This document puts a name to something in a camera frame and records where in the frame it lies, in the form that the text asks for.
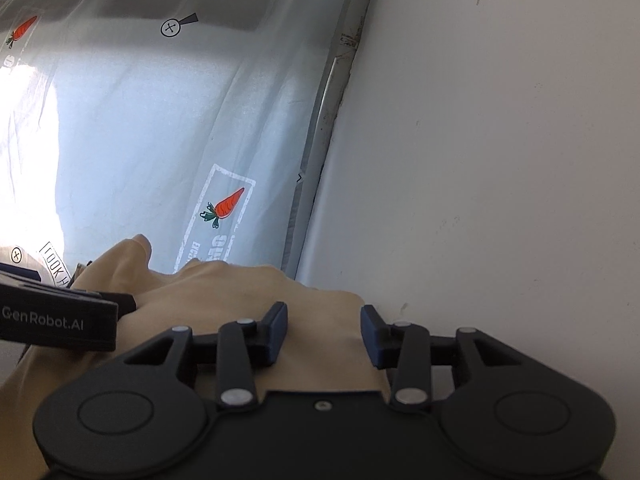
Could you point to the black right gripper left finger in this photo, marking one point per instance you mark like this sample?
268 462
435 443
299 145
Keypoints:
163 370

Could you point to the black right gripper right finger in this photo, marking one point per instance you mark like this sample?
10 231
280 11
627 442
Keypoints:
407 352

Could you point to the beige long sleeve shirt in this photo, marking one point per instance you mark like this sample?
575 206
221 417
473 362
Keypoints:
322 351

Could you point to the clear plastic storage bag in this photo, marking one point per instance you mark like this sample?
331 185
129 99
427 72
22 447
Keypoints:
200 124

